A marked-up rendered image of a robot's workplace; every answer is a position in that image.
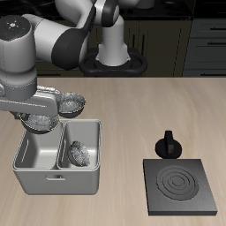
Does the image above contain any dark kitchen cupboard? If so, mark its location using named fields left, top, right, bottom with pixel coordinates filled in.
left=34, top=16, right=192, bottom=78

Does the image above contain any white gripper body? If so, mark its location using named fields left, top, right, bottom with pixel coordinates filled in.
left=0, top=85, right=63, bottom=117

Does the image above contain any grey drawer cabinet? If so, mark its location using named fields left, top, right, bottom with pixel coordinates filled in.
left=182, top=17, right=226, bottom=78

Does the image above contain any grey speckled bowl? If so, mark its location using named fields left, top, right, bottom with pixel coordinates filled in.
left=58, top=92, right=87, bottom=119
left=19, top=113, right=62, bottom=135
left=67, top=139, right=92, bottom=168

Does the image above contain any flat black base plate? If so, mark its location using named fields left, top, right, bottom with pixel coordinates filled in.
left=79, top=48, right=148, bottom=77

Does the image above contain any dark grey stove plate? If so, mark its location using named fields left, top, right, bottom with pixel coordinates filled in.
left=142, top=158, right=219, bottom=217

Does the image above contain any round black knob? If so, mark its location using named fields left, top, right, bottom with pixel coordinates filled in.
left=154, top=130, right=183, bottom=160

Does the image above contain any white two-bin basket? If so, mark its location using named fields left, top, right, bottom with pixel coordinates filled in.
left=11, top=118, right=102, bottom=196

